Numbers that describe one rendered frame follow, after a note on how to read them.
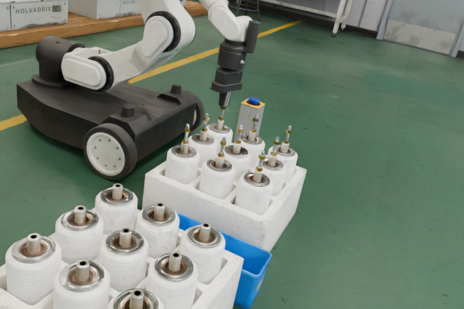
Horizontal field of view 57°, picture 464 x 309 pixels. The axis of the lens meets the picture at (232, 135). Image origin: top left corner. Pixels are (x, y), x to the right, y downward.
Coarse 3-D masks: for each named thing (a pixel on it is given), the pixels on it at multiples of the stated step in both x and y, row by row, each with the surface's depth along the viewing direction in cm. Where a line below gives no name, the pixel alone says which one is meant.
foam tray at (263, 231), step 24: (144, 192) 129; (168, 192) 125; (192, 192) 121; (288, 192) 130; (192, 216) 124; (216, 216) 120; (240, 216) 116; (264, 216) 117; (288, 216) 142; (264, 240) 117
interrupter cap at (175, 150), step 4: (172, 148) 127; (176, 148) 128; (180, 148) 129; (188, 148) 129; (192, 148) 130; (172, 152) 125; (176, 152) 125; (180, 152) 127; (188, 152) 127; (192, 152) 127; (196, 152) 127; (180, 156) 124; (184, 156) 124; (188, 156) 125; (192, 156) 125
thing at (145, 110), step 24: (48, 48) 173; (72, 48) 174; (48, 72) 176; (24, 96) 172; (48, 96) 169; (72, 96) 173; (96, 96) 177; (120, 96) 182; (144, 96) 187; (168, 96) 180; (48, 120) 163; (72, 120) 158; (96, 120) 156; (120, 120) 150; (144, 120) 156; (168, 120) 169; (192, 120) 190; (72, 144) 162; (144, 144) 157
